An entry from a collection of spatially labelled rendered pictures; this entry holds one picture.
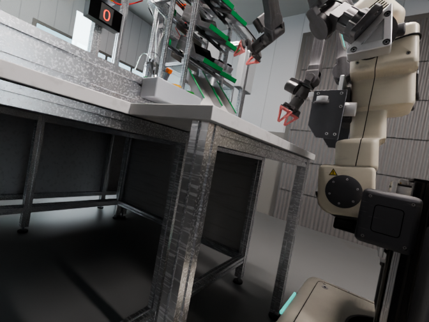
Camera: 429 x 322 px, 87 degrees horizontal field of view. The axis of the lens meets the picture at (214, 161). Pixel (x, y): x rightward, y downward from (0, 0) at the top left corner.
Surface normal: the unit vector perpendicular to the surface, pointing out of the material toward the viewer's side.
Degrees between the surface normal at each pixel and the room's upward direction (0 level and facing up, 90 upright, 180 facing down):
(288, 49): 90
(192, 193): 90
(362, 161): 90
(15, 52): 90
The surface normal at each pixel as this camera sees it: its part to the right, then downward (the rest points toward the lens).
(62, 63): 0.82, 0.16
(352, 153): -0.58, -0.08
